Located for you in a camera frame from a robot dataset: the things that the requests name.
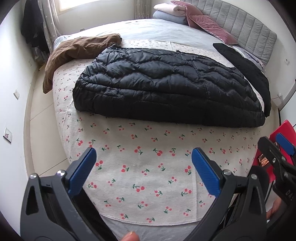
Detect black quilted puffer jacket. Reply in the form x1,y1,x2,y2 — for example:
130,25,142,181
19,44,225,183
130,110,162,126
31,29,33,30
73,46,267,128

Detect dark clothes hanging left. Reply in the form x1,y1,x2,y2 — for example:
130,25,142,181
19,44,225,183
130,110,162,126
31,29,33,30
21,1,50,63

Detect person's fingertip at bottom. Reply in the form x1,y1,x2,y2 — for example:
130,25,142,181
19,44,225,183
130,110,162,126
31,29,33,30
121,232,140,241

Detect red plastic stool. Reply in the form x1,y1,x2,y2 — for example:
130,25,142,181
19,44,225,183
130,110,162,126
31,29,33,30
252,119,296,202

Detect white cherry-print bed sheet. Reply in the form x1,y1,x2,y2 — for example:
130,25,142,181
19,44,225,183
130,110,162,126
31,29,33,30
53,50,261,226

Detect black garment by headboard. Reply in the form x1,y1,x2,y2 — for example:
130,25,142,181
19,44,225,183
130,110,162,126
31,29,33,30
213,43,271,117

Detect grey padded headboard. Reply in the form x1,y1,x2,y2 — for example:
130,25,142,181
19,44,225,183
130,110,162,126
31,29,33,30
186,0,277,65

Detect pink velvet pillow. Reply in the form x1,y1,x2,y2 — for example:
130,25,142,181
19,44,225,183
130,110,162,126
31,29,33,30
171,1,237,45

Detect brown folded garment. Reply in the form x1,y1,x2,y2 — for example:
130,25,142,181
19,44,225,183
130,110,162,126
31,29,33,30
43,34,122,94

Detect light blue folded blanket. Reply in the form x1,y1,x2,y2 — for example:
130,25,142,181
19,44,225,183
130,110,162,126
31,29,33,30
152,11,188,25

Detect pale pink folded blanket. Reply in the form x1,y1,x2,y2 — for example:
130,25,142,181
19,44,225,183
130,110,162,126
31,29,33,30
154,3,186,17

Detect beige window curtain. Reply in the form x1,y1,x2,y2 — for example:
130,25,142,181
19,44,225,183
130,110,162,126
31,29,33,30
134,0,151,19

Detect wall switch plate lower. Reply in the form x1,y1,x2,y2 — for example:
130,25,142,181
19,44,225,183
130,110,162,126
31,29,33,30
3,128,12,143

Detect white wall socket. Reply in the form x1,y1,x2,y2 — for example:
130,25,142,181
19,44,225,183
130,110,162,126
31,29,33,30
14,90,20,99

